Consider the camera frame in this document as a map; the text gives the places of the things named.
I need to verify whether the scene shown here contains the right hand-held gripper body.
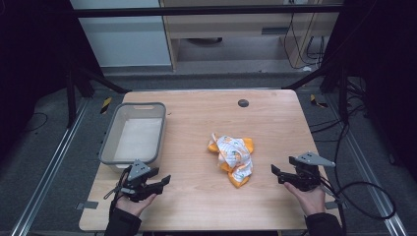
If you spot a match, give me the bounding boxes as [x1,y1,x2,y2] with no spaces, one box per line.
[284,151,336,193]

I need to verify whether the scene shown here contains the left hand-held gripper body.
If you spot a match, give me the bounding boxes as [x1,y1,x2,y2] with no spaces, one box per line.
[103,159,164,203]

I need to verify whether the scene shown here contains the grey plastic basin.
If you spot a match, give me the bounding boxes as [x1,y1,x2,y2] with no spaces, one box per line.
[98,101,167,174]

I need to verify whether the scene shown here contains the orange and white patterned garment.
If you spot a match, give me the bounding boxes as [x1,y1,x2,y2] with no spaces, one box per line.
[207,132,256,189]

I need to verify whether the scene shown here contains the person's right hand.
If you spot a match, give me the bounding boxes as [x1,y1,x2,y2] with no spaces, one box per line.
[282,181,328,217]

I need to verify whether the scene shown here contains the person's left hand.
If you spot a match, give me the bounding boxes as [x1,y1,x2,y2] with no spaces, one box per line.
[114,193,158,218]

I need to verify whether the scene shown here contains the grey tape piece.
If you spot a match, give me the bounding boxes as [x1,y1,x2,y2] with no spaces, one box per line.
[324,200,345,211]
[75,200,99,211]

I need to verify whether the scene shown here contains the yellow and black tape strip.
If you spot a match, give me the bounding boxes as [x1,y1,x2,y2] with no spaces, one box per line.
[309,93,329,109]
[99,95,113,115]

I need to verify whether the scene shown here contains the black metal stand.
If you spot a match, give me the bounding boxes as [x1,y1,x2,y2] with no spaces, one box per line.
[280,58,350,126]
[64,58,133,130]

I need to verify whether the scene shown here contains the dark curtain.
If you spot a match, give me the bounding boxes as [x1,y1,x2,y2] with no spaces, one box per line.
[0,0,103,161]
[323,0,417,185]

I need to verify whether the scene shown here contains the white cabinet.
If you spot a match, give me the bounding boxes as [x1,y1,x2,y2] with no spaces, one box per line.
[69,0,173,69]

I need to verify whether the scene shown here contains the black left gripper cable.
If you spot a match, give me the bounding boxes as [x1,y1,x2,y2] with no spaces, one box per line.
[109,167,131,210]

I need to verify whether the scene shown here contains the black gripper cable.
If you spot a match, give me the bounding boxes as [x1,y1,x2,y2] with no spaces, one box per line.
[317,176,397,221]
[109,167,131,210]

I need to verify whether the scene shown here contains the black floor cable bundle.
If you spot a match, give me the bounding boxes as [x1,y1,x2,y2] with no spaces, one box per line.
[308,77,370,198]

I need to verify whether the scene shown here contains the metal floor rail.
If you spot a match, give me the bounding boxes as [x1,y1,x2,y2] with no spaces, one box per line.
[9,97,90,236]
[324,93,410,236]

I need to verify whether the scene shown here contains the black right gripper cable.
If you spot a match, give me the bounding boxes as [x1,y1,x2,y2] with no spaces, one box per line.
[317,176,397,221]

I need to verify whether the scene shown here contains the black hanging desk cables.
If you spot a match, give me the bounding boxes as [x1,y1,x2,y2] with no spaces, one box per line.
[282,12,327,71]

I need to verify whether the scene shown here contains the black horizontal frame bar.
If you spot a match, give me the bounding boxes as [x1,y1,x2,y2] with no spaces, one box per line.
[70,4,344,19]

